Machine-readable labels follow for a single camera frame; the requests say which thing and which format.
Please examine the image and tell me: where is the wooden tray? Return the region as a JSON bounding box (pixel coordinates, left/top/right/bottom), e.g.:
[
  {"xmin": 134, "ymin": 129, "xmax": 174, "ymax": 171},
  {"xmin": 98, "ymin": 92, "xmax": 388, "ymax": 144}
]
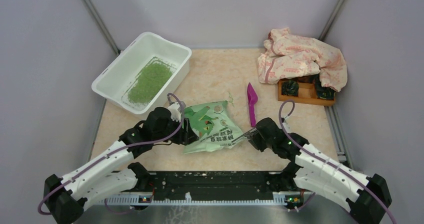
[{"xmin": 277, "ymin": 75, "xmax": 336, "ymax": 106}]

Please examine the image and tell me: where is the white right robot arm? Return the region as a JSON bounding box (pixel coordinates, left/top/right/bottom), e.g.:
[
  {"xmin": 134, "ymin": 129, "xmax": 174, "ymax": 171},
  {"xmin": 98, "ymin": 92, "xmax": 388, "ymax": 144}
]
[{"xmin": 246, "ymin": 118, "xmax": 392, "ymax": 224}]

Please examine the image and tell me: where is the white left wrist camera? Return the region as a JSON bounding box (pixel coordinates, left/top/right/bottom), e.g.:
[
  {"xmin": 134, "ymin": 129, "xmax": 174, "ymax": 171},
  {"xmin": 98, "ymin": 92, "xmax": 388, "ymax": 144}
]
[{"xmin": 168, "ymin": 102, "xmax": 182, "ymax": 122}]

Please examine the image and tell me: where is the black bag clip strip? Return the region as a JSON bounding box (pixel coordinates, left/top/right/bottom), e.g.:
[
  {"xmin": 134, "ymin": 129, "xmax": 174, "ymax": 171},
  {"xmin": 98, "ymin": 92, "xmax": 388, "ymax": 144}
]
[{"xmin": 231, "ymin": 128, "xmax": 257, "ymax": 143}]

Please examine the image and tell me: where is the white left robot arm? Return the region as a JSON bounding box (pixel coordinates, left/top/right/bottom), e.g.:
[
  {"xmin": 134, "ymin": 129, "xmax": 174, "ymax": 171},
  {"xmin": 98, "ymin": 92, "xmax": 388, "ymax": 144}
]
[{"xmin": 42, "ymin": 103, "xmax": 198, "ymax": 224}]

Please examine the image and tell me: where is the dark patterned item left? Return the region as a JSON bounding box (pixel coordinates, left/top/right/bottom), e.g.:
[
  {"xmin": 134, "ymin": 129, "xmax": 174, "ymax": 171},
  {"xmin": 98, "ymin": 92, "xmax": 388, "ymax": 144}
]
[{"xmin": 281, "ymin": 80, "xmax": 299, "ymax": 97}]

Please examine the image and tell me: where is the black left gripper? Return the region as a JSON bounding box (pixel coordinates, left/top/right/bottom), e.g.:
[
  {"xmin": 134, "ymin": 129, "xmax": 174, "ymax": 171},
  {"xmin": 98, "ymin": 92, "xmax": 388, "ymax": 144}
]
[{"xmin": 153, "ymin": 115, "xmax": 200, "ymax": 145}]

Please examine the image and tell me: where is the dark patterned item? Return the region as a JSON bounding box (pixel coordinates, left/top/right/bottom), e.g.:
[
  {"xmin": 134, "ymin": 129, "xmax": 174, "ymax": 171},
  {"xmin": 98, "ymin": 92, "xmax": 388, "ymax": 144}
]
[
  {"xmin": 281, "ymin": 80, "xmax": 299, "ymax": 97},
  {"xmin": 313, "ymin": 77, "xmax": 335, "ymax": 100}
]

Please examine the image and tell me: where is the dark patterned item right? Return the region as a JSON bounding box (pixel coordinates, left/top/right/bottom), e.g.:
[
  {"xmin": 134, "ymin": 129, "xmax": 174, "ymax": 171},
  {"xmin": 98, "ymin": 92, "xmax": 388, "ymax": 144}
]
[{"xmin": 313, "ymin": 77, "xmax": 335, "ymax": 100}]

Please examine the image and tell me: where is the green cat litter bag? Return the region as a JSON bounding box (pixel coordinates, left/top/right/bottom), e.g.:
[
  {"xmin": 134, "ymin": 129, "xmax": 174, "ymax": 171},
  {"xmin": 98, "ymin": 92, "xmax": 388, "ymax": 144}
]
[{"xmin": 183, "ymin": 100, "xmax": 243, "ymax": 154}]

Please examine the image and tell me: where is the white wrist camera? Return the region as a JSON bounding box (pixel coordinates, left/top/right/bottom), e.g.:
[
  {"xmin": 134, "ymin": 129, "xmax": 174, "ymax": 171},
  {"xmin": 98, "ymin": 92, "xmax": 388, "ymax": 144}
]
[
  {"xmin": 281, "ymin": 118, "xmax": 291, "ymax": 133},
  {"xmin": 168, "ymin": 102, "xmax": 182, "ymax": 122}
]

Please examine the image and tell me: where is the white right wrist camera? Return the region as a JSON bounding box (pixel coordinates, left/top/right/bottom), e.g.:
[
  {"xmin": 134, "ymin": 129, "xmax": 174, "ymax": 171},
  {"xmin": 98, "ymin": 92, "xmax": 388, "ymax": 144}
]
[{"xmin": 281, "ymin": 118, "xmax": 291, "ymax": 133}]

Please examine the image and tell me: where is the spilled green litter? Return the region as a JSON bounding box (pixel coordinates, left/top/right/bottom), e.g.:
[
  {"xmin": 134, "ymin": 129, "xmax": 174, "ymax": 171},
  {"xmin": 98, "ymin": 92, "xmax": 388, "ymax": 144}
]
[{"xmin": 227, "ymin": 91, "xmax": 235, "ymax": 107}]

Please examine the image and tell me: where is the green litter in box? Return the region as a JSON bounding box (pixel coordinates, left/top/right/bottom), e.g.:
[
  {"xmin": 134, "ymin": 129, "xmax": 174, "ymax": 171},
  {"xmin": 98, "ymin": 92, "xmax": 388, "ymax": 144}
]
[{"xmin": 127, "ymin": 56, "xmax": 174, "ymax": 105}]

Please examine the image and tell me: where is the pink patterned cloth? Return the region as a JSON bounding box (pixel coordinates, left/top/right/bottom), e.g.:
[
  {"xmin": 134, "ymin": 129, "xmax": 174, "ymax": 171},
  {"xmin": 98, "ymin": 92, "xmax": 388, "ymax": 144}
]
[{"xmin": 257, "ymin": 27, "xmax": 348, "ymax": 92}]

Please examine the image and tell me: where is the white plastic litter box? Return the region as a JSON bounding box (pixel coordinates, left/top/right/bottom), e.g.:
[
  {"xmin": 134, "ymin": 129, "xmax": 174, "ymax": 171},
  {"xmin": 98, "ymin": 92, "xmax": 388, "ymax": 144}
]
[{"xmin": 91, "ymin": 32, "xmax": 192, "ymax": 117}]

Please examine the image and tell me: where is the purple plastic scoop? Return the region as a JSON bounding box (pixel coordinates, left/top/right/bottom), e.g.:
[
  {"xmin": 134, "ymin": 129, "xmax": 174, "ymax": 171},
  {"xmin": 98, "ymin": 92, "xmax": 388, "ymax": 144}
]
[{"xmin": 246, "ymin": 82, "xmax": 258, "ymax": 127}]

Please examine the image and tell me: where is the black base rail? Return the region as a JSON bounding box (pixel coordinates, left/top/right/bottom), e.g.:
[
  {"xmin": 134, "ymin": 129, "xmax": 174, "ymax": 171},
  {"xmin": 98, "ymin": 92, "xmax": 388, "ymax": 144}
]
[{"xmin": 106, "ymin": 171, "xmax": 311, "ymax": 210}]

